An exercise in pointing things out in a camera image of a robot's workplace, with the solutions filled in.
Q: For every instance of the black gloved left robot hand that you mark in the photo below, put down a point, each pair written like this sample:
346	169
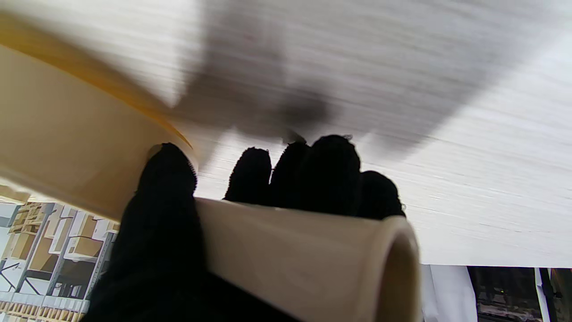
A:
161	250

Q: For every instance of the beige plastic dustpan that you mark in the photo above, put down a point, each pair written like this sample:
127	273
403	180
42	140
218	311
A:
67	134

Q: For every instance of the gray metal shelving rack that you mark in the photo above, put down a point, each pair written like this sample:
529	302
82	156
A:
62	268

